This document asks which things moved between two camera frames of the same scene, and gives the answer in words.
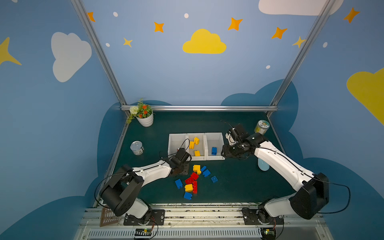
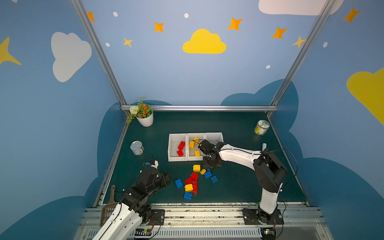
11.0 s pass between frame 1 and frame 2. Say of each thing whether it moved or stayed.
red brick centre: stayed
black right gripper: moved
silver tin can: stayed
